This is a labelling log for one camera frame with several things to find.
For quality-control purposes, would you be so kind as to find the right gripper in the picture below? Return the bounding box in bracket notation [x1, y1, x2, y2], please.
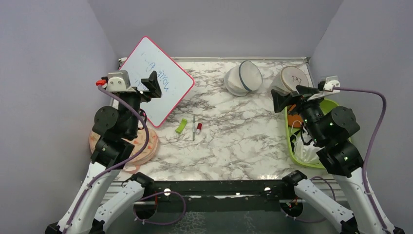
[272, 84, 325, 144]

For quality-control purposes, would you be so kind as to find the white mesh laundry bag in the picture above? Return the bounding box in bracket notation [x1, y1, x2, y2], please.
[224, 60, 263, 97]

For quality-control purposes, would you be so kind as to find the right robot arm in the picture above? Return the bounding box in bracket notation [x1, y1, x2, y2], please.
[271, 85, 403, 234]

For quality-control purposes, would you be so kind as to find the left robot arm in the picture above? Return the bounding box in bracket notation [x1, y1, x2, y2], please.
[45, 70, 162, 234]

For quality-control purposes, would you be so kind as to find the clear plastic bag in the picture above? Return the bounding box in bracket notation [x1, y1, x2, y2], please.
[293, 132, 321, 164]

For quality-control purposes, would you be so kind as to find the embroidery hoop with cloth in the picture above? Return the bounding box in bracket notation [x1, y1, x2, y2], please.
[269, 66, 310, 95]

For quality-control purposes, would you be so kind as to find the orange cloth in basin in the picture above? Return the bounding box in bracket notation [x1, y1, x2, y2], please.
[287, 105, 303, 128]

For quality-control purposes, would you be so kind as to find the pink framed whiteboard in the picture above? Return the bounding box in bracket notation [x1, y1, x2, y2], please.
[119, 36, 195, 127]

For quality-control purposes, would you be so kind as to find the green plastic basin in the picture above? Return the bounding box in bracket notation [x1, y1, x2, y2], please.
[284, 98, 353, 170]

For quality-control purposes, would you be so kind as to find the thin grey pen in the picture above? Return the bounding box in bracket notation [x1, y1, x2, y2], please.
[192, 115, 196, 141]

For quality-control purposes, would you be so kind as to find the floral ironing pad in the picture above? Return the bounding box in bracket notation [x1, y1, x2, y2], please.
[89, 127, 160, 174]

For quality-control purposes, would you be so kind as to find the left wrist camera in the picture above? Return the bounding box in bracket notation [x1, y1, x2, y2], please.
[95, 70, 135, 93]

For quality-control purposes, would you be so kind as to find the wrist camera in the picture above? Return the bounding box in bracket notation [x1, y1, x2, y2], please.
[95, 70, 135, 93]
[318, 76, 340, 97]

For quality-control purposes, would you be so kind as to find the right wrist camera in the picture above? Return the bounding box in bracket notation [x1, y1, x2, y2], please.
[318, 76, 340, 97]

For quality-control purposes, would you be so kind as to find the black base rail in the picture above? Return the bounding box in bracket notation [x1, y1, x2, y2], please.
[133, 179, 303, 217]

